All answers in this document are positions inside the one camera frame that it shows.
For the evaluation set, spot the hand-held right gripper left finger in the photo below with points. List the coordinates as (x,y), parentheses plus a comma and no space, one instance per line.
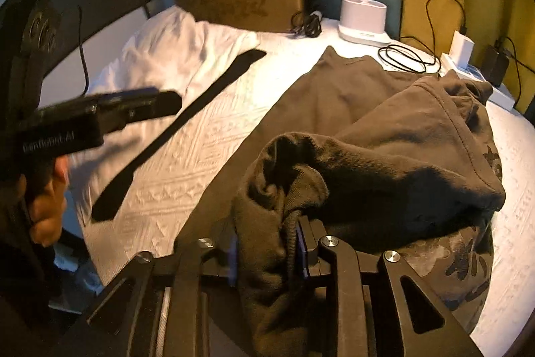
(233,258)

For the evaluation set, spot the person's left hand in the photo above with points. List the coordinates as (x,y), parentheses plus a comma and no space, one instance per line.
(48,215)

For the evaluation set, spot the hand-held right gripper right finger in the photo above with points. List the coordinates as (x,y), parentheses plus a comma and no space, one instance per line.
(301,252)

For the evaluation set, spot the dark brown sweatshirt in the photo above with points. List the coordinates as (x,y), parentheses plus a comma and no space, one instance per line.
(376,139)

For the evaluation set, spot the black charger plug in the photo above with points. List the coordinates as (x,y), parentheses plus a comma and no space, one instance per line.
(496,66)

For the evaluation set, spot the white power strip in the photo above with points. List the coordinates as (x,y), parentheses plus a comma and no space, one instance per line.
(472,72)

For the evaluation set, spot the black cloth strip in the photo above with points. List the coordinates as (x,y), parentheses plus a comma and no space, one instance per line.
(175,122)

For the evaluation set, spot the white charger plug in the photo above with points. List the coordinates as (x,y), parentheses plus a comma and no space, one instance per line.
(462,49)

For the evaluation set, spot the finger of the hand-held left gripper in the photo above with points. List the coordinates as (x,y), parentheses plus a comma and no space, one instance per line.
(142,106)

